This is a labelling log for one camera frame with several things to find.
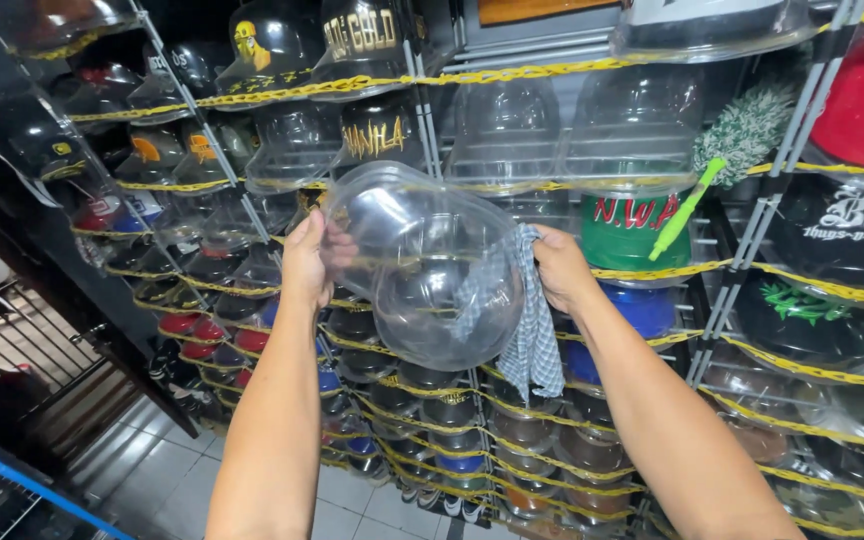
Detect blue cap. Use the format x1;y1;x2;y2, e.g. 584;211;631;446
563;282;678;388

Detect person's left hand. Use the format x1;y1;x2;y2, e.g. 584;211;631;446
281;209;360;309

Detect black cap gold script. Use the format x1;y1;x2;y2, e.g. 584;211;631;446
337;97;426;171

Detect brown framed board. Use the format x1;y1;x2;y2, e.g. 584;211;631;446
476;0;622;28

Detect metal bar gate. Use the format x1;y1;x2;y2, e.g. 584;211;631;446
0;280;142;453

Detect person's right hand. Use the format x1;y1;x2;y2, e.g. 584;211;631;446
532;223;604;317

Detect black cap yellow figure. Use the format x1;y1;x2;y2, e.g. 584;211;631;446
215;0;325;96

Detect white cap in clear case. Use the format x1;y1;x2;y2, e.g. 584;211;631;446
611;0;823;63

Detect black cap white lettering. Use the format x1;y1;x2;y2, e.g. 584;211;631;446
769;175;864;291

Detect black cap gold block lettering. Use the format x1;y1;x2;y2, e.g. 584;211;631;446
311;0;430;100

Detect black cap green print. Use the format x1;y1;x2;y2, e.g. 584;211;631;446
735;273;864;363

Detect green cap red lettering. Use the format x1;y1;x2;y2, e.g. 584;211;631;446
580;190;696;273

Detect checkered grey cloth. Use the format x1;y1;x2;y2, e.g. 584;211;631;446
450;223;567;403

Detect wire rack of cased caps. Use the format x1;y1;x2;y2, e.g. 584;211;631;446
0;0;864;540

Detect empty clear cap case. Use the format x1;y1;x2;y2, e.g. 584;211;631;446
450;75;565;197
562;63;708;198
245;100;344;195

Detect yellow plastic chains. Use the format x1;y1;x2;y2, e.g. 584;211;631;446
27;6;864;540

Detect clear plastic cap case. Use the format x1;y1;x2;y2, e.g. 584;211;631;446
319;160;528;373

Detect green microfibre duster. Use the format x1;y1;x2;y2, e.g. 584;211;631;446
648;81;799;263

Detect blue metal bar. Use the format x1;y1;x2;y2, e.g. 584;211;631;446
0;430;135;540

